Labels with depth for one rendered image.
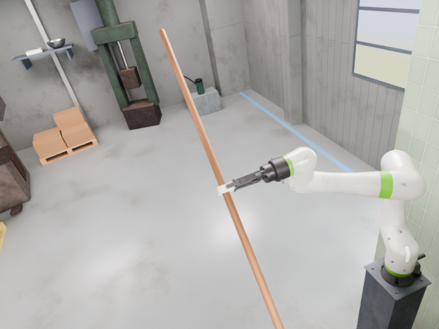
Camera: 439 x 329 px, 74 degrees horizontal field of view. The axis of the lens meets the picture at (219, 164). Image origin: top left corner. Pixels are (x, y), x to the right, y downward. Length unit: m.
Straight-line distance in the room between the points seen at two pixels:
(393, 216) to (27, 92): 7.17
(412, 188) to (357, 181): 0.20
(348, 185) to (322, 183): 0.10
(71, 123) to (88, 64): 1.36
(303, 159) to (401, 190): 0.41
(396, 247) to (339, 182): 0.49
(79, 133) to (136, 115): 1.21
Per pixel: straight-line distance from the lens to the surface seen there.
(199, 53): 7.58
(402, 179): 1.38
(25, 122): 7.91
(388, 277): 1.81
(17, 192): 5.81
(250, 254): 1.12
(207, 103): 6.62
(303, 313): 3.04
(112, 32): 6.47
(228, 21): 7.21
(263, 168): 1.17
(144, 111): 6.70
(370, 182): 1.34
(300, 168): 1.20
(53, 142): 6.77
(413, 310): 2.05
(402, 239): 1.69
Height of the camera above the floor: 2.67
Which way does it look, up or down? 33 degrees down
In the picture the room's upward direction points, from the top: 12 degrees counter-clockwise
